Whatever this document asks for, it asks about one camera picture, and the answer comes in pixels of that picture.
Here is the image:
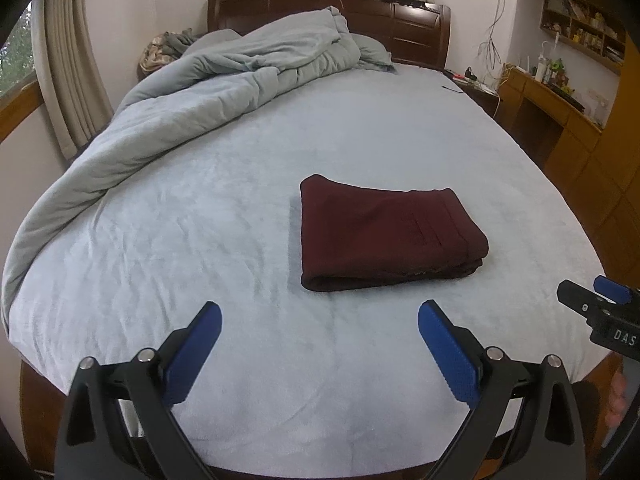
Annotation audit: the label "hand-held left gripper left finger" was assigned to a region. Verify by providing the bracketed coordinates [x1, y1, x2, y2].
[54, 301, 223, 480]

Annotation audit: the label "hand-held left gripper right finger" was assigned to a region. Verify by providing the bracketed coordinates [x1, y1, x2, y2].
[417, 299, 587, 480]

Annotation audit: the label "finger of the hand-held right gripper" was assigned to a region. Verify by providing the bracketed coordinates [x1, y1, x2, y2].
[593, 275, 635, 306]
[556, 280, 603, 322]

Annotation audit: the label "maroon pants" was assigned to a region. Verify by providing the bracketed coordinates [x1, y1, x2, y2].
[300, 174, 490, 293]

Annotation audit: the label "person's right hand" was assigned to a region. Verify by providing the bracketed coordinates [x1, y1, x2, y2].
[602, 365, 628, 431]

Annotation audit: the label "bed with pale sheet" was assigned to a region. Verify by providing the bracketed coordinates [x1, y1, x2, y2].
[0, 62, 608, 480]

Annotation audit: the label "wooden desk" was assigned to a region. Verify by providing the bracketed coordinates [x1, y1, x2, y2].
[497, 62, 606, 176]

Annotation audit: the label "wooden nightstand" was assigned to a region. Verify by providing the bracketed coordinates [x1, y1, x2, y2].
[442, 67, 502, 117]

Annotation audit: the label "grey duvet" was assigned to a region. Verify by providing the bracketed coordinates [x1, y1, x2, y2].
[0, 6, 396, 336]

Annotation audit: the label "patterned pillow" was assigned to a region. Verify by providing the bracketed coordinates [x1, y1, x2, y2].
[139, 30, 201, 77]

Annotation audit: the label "dark wooden headboard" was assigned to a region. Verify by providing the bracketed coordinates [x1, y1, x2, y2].
[207, 0, 453, 71]

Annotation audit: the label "window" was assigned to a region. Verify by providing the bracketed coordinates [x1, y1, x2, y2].
[0, 0, 42, 142]

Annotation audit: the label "wooden wall shelf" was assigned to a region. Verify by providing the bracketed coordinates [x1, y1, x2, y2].
[520, 0, 628, 73]

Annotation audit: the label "white wall cables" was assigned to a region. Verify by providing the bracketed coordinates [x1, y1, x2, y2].
[477, 0, 523, 91]

